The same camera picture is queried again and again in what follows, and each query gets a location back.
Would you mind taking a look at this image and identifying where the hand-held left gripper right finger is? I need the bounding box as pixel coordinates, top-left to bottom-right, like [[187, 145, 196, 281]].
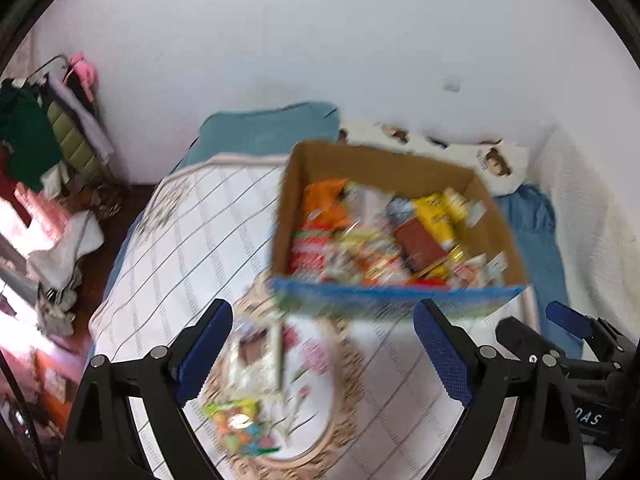
[[412, 298, 586, 480]]

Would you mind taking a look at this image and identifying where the green garment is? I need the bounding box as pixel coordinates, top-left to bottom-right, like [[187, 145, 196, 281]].
[[0, 85, 63, 193]]

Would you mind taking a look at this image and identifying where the red snack packet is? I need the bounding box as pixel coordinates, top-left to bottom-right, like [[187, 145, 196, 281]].
[[290, 227, 333, 273]]

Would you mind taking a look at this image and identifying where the white cloth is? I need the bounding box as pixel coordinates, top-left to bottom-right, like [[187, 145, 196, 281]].
[[27, 210, 106, 291]]

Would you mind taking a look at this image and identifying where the brown bar packet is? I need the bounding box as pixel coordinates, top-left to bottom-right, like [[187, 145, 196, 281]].
[[392, 220, 443, 273]]

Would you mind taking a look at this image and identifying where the orange snack packet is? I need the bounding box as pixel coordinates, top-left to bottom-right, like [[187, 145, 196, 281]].
[[302, 178, 351, 228]]

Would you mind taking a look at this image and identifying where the black cable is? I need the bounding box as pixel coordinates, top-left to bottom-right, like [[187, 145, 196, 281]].
[[0, 350, 51, 480]]

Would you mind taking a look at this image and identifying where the pink white snack packet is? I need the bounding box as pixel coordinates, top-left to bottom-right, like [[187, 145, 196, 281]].
[[350, 184, 397, 225]]

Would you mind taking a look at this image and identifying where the olive padded jacket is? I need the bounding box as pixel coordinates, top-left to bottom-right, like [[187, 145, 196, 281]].
[[47, 100, 101, 176]]

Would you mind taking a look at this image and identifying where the blue printed cardboard box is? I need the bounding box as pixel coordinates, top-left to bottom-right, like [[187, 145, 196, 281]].
[[270, 140, 528, 321]]

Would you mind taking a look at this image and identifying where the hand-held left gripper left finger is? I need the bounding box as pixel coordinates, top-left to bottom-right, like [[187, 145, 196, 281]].
[[57, 299, 235, 480]]

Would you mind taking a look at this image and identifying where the clothes rack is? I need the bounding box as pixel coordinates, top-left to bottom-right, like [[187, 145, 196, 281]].
[[0, 54, 123, 221]]

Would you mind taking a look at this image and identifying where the yellow snack packet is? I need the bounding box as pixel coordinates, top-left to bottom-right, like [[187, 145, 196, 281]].
[[412, 192, 458, 253]]

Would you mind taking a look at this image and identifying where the colourful candy bag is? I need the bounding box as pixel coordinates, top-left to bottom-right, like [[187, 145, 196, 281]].
[[202, 399, 281, 457]]

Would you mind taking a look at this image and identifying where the white chocolate stick box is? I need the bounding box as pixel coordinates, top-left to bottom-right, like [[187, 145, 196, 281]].
[[232, 317, 283, 393]]

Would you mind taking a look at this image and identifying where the white textured blanket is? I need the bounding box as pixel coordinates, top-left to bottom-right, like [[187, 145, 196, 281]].
[[525, 120, 640, 321]]

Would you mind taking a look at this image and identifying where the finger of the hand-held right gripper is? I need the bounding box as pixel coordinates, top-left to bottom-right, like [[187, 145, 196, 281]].
[[495, 316, 563, 365], [545, 301, 638, 367]]

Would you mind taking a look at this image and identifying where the white quilted tablecloth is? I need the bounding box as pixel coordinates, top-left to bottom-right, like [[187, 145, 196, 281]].
[[89, 152, 541, 480]]

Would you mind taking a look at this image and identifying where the bear print pillow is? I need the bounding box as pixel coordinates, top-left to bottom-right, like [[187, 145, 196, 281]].
[[342, 121, 531, 196]]

